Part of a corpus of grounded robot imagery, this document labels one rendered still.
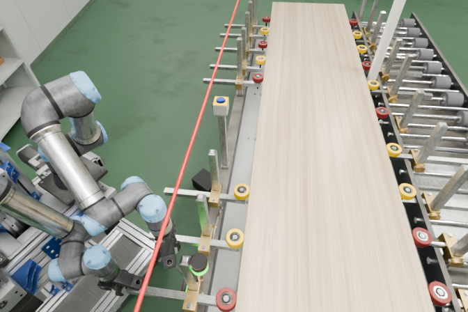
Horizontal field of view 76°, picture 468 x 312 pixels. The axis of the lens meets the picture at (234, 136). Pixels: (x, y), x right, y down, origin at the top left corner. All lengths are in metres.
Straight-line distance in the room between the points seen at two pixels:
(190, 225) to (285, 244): 1.22
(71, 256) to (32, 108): 0.51
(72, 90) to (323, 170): 1.21
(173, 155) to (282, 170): 1.54
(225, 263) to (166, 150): 1.61
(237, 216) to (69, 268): 0.91
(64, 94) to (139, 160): 1.98
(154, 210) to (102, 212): 0.16
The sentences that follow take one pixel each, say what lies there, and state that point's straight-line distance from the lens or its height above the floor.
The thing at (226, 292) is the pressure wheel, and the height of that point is 0.90.
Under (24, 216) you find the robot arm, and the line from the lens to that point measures 1.15.
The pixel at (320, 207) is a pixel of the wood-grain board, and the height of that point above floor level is 0.90.
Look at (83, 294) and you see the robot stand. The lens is 2.24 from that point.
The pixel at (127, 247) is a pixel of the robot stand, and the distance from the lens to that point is 2.26.
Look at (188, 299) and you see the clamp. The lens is 1.35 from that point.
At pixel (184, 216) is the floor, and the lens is 2.51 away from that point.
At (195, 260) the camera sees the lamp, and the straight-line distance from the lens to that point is 1.11.
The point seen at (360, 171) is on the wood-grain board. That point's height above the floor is 0.90.
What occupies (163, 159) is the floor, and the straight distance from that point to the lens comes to 2.91.
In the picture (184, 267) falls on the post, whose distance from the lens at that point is 1.13.
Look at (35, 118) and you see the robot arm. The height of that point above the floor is 1.58.
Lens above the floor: 2.15
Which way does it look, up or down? 45 degrees down
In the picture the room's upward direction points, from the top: 2 degrees counter-clockwise
